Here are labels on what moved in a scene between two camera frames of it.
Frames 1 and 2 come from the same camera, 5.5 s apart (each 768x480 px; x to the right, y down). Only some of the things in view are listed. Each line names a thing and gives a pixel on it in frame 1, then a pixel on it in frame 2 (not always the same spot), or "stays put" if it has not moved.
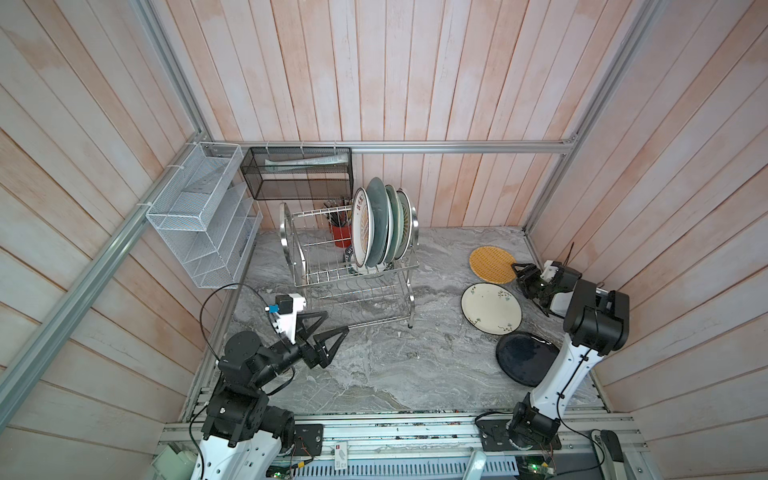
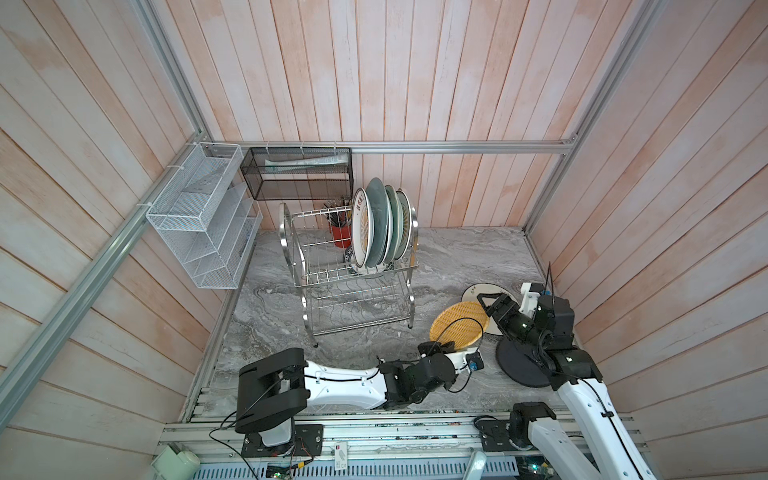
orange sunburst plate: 408,219 stays put
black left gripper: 318,354 -> 426,348
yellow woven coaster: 493,264 -> 464,324
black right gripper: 530,269 -> 511,308
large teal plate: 380,222 stays put
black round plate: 525,356 stays put
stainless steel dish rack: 319,249 stays put
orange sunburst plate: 363,223 stays put
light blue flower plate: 407,224 stays put
